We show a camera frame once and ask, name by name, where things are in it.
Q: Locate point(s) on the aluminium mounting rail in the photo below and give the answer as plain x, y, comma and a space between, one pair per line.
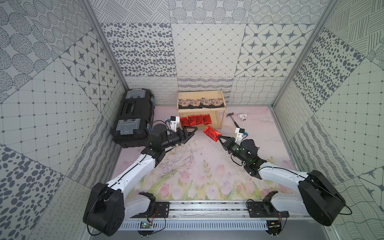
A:
195, 209

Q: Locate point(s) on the white pipe fitting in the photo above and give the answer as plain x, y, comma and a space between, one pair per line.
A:
243, 117

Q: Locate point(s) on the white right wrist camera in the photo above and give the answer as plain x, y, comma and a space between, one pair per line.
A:
240, 135

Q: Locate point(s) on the green circuit board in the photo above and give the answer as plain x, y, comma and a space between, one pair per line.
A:
145, 225

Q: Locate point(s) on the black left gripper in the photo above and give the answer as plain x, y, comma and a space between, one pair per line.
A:
183, 136

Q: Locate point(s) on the red tea bag two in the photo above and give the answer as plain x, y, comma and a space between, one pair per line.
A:
192, 120

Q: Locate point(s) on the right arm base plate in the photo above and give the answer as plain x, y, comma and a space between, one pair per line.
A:
264, 210

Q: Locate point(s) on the light wooden shelf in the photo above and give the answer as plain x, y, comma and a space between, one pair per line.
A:
217, 114

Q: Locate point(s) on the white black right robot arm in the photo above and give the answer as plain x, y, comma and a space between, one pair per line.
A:
312, 194

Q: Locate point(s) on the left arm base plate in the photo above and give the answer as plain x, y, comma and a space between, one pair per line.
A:
161, 210

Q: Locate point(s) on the floral tea bag four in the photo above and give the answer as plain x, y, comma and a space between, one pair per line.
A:
217, 103

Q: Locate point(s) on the red tea bag four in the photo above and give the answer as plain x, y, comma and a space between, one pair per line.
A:
207, 119

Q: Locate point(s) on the red tea bag one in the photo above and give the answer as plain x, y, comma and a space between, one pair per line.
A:
184, 121

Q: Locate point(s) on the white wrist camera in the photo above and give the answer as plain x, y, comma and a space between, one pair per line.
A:
174, 123
240, 135

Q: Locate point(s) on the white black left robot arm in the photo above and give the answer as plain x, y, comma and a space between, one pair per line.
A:
107, 206

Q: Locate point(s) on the floral tea bag three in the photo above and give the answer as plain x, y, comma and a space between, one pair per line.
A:
206, 103

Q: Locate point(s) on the black plastic toolbox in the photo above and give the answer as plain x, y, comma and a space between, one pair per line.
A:
132, 125

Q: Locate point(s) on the floral tea bag one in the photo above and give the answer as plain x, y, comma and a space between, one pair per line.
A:
184, 104

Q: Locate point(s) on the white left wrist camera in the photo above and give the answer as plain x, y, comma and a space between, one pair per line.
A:
174, 123

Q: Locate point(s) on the floral tea bag two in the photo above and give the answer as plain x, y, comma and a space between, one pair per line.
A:
195, 104

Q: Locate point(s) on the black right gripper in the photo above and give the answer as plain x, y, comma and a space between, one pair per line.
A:
228, 143

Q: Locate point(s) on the red tea bag three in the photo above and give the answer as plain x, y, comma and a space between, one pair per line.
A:
199, 119

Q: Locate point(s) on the red tea bag five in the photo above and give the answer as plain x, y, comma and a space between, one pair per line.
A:
212, 133

